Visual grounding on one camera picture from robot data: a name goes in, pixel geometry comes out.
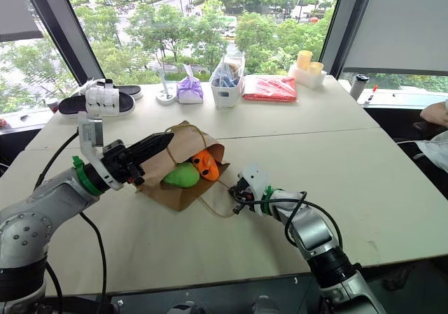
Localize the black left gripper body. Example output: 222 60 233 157
101 139 146 186

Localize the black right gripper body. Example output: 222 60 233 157
229 177 256 206

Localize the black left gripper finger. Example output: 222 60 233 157
132 136 175 166
128 133 175 157

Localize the brown paper bag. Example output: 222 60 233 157
134 120 239 219

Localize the green plush toy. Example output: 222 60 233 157
161 162 201 189

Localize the orange plush toy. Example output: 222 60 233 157
190 148 221 182

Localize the purple tied bag package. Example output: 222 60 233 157
176 64 205 105

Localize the clear plastic bag with items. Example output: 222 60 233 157
209 43 246 88

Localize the white round base stand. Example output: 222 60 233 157
155 66 178 106

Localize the white plastic bin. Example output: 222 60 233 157
211 76 245 109

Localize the red flat plastic package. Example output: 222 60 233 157
241 75 299 103

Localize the white rectangular tray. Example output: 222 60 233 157
287 62 328 90

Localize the yellow plastic cup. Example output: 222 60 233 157
296 50 313 72
307 61 325 78

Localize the dark window pillar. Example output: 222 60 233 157
19 0 106 86
318 0 365 79

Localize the white tumbler with black lid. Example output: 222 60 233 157
349 73 370 101

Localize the marker pen with red cap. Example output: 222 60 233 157
363 85 379 106

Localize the grey roller blind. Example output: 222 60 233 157
341 0 448 77
0 0 45 43

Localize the white cloth garment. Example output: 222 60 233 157
414 130 448 173

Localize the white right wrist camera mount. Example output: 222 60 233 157
237 164 281 217

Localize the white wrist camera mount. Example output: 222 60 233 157
237 164 281 217
76 112 124 192

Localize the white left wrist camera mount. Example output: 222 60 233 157
76 112 124 192

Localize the black white strap slipper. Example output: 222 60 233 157
71 78 144 101
57 79 137 117

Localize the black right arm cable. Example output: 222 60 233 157
232 191 344 248

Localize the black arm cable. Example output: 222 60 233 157
34 130 108 314
232 191 344 248

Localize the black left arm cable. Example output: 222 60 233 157
34 130 108 314

